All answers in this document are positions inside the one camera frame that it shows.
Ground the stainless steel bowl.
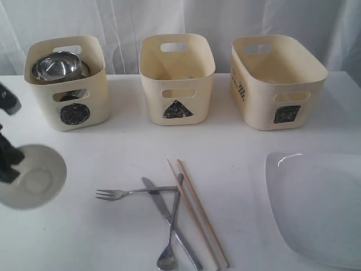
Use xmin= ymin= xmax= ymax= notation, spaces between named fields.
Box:
xmin=30 ymin=51 xmax=82 ymax=84

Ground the white curtain backdrop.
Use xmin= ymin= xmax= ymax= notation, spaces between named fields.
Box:
xmin=1 ymin=1 xmax=360 ymax=80

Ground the small white ceramic bowl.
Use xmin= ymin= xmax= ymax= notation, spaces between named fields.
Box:
xmin=1 ymin=144 xmax=67 ymax=210

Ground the steel long-handled spoon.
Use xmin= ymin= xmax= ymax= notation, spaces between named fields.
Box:
xmin=157 ymin=190 xmax=181 ymax=270

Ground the steel table knife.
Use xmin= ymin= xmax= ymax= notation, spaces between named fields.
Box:
xmin=142 ymin=177 xmax=203 ymax=270

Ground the large white square plate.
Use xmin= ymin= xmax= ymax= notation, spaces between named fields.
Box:
xmin=265 ymin=152 xmax=360 ymax=270

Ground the small steel fork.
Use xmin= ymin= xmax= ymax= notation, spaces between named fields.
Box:
xmin=95 ymin=186 xmax=177 ymax=201

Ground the cream bin with triangle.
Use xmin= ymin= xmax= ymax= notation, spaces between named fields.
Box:
xmin=139 ymin=33 xmax=215 ymax=126

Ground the steel mug with handle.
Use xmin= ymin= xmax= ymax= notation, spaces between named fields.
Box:
xmin=59 ymin=62 xmax=90 ymax=102

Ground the cream bin with circle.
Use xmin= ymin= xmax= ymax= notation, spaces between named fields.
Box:
xmin=24 ymin=36 xmax=111 ymax=131

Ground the cream bin with square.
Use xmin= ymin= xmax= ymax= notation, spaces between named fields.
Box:
xmin=230 ymin=34 xmax=328 ymax=130

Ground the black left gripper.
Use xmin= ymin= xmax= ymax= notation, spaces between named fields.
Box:
xmin=0 ymin=83 xmax=24 ymax=183

